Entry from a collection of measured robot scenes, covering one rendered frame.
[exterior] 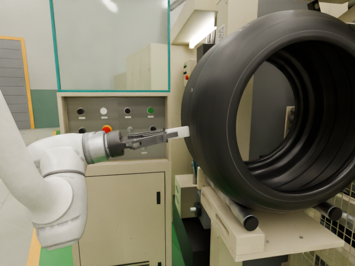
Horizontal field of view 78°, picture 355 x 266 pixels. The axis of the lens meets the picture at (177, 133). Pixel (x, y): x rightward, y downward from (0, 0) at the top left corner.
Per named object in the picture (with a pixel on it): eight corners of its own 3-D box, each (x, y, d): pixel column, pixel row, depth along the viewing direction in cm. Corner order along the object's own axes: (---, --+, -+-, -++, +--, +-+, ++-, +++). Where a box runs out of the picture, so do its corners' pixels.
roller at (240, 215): (216, 181, 97) (207, 184, 96) (215, 172, 96) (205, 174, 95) (260, 229, 63) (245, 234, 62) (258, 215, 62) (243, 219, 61)
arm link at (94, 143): (87, 130, 65) (108, 127, 66) (94, 159, 67) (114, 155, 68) (80, 136, 57) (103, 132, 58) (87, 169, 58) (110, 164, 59)
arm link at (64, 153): (92, 141, 69) (94, 181, 63) (39, 150, 67) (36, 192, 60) (81, 123, 60) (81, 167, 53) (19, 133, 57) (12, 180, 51)
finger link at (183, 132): (165, 130, 65) (165, 130, 64) (188, 126, 66) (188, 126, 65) (166, 139, 66) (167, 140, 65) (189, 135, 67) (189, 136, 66)
